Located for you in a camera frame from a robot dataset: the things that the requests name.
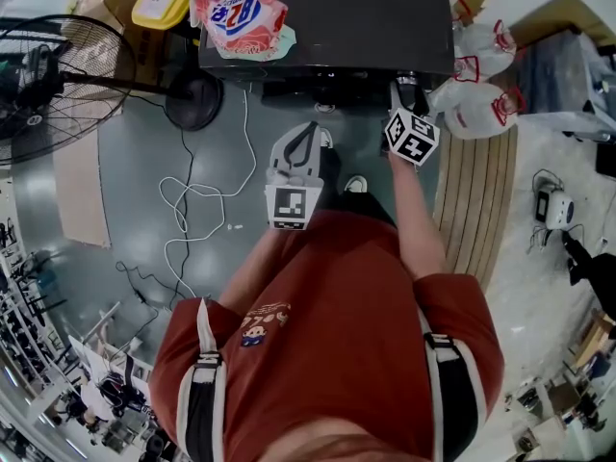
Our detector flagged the person's black trousers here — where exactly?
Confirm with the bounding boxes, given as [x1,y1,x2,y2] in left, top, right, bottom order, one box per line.
[315,144,398,228]

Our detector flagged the person's left forearm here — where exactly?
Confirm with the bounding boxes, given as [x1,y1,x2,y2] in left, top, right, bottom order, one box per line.
[217,226,290,315]

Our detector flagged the clear plastic bag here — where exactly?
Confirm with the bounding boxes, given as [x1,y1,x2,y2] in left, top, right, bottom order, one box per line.
[517,31,616,143]

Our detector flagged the person's red shirt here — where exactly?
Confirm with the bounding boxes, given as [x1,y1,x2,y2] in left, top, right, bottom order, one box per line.
[148,209,505,462]

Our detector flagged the person's right forearm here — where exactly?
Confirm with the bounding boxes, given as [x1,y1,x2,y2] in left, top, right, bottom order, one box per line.
[387,154,451,278]

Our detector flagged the black standing fan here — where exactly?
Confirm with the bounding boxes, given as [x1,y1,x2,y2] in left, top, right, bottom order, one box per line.
[0,14,225,166]

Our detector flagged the yellow lid black bin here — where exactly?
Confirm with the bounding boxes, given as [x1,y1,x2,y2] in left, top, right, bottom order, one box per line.
[130,0,216,32]

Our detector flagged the black cabinet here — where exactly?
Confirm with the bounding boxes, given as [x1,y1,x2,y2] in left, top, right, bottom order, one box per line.
[595,141,616,180]

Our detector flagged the brown printed cardboard box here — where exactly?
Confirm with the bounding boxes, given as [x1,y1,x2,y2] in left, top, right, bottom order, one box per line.
[103,0,169,89]

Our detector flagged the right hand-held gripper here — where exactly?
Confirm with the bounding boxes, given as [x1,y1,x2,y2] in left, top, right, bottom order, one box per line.
[383,80,442,167]

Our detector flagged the white table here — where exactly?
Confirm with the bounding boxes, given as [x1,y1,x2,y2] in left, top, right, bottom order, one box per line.
[66,300,158,403]

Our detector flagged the clear water jug red handle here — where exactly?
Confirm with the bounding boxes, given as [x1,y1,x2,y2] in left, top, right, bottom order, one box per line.
[449,0,475,23]
[451,55,480,84]
[456,19,524,84]

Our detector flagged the black washing machine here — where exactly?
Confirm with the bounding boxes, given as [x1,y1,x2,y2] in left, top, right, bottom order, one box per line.
[197,0,456,110]

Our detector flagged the black backpack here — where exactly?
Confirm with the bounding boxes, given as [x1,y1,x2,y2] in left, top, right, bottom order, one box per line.
[98,353,145,413]

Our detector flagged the black white shoulder harness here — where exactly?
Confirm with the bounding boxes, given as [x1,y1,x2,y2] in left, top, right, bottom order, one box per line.
[175,298,487,462]

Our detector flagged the flat cardboard sheet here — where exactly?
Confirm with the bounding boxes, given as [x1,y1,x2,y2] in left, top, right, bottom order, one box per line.
[51,135,113,249]

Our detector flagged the large leaning cardboard sheet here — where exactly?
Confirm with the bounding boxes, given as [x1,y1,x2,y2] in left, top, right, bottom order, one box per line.
[507,0,616,50]

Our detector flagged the white cable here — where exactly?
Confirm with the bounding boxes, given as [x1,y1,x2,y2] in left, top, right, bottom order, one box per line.
[158,89,258,300]

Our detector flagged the black cable with adapter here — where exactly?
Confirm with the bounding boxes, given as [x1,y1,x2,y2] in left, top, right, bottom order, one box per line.
[115,260,192,310]

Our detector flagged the white plastic bags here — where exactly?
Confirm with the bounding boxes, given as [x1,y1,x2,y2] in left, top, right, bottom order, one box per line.
[427,83,528,141]

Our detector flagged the white rounded device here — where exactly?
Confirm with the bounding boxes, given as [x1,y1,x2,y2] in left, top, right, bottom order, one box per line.
[534,188,577,233]

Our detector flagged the red white detergent bag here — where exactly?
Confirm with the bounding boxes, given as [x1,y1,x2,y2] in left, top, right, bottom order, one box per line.
[185,0,297,63]

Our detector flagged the wooden crate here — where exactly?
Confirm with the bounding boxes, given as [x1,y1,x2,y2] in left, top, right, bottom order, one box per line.
[572,310,616,370]

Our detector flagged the wooden slatted pallet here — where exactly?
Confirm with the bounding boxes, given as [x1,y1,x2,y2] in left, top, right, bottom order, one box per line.
[432,125,520,293]

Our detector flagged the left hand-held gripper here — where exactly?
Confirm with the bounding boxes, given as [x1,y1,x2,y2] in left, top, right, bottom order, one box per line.
[264,120,324,232]

